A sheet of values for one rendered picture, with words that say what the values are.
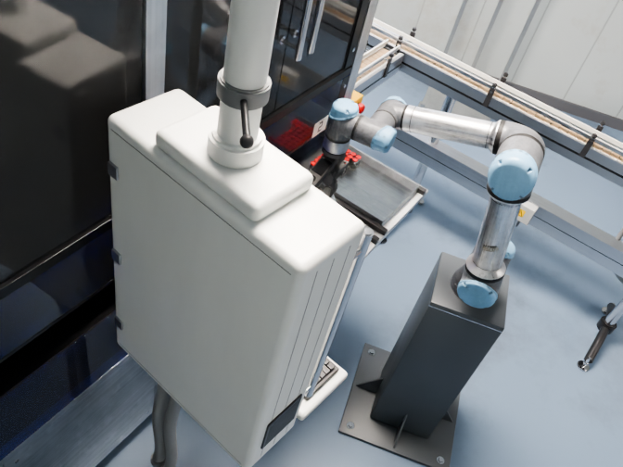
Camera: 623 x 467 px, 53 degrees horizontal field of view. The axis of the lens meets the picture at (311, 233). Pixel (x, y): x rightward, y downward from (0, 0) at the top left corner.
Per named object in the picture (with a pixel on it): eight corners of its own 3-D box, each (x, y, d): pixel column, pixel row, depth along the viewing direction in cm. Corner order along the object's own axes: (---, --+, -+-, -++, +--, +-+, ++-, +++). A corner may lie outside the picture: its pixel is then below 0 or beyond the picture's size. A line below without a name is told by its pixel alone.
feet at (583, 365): (573, 365, 299) (587, 349, 289) (600, 305, 331) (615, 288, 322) (588, 375, 296) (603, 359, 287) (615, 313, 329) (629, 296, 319)
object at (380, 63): (319, 132, 246) (327, 98, 235) (287, 114, 250) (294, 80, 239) (401, 73, 291) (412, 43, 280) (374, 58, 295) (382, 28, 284)
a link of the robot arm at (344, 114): (355, 117, 170) (327, 105, 171) (347, 148, 177) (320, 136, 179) (366, 104, 175) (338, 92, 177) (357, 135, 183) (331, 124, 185)
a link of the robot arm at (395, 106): (555, 119, 169) (384, 85, 186) (549, 138, 161) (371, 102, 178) (546, 155, 176) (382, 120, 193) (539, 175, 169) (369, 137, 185)
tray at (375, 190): (298, 178, 219) (300, 170, 216) (339, 146, 235) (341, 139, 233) (379, 229, 208) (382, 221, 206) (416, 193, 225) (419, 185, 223)
